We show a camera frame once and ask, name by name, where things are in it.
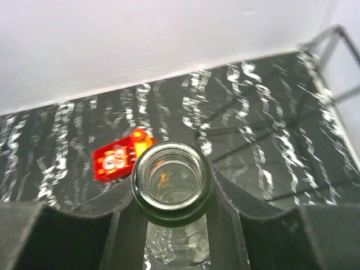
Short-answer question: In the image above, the red yellow toy block car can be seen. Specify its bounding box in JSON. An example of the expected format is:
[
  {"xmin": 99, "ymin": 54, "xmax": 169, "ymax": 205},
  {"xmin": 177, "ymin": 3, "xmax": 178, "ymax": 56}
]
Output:
[{"xmin": 92, "ymin": 128, "xmax": 157, "ymax": 183}]

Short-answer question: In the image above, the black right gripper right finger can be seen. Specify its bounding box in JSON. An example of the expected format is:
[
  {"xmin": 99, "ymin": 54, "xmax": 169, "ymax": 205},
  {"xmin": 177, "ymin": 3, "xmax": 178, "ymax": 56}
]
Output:
[{"xmin": 206, "ymin": 166, "xmax": 359, "ymax": 269}]

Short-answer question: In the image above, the black wire wine rack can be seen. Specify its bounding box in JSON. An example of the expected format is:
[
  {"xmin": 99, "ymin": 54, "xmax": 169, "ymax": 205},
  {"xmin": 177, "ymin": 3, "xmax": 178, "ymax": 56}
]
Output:
[{"xmin": 194, "ymin": 26, "xmax": 359, "ymax": 208}]

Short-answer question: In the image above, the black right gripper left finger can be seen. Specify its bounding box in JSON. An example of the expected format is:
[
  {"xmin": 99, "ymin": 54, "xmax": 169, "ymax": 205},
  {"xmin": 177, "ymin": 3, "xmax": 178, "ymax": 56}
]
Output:
[{"xmin": 1, "ymin": 178, "xmax": 141, "ymax": 269}]

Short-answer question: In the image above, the clear tall glass bottle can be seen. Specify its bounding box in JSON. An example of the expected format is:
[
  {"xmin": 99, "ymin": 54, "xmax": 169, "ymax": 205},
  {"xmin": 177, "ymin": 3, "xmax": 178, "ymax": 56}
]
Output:
[{"xmin": 131, "ymin": 141, "xmax": 214, "ymax": 269}]

